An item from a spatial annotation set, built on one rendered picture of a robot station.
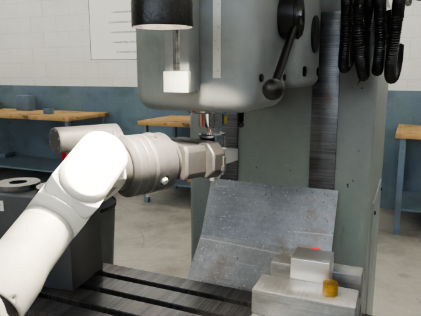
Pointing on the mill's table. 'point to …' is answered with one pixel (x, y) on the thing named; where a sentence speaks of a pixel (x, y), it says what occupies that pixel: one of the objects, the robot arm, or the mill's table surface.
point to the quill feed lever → (288, 14)
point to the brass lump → (330, 288)
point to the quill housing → (218, 59)
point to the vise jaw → (300, 298)
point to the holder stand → (69, 284)
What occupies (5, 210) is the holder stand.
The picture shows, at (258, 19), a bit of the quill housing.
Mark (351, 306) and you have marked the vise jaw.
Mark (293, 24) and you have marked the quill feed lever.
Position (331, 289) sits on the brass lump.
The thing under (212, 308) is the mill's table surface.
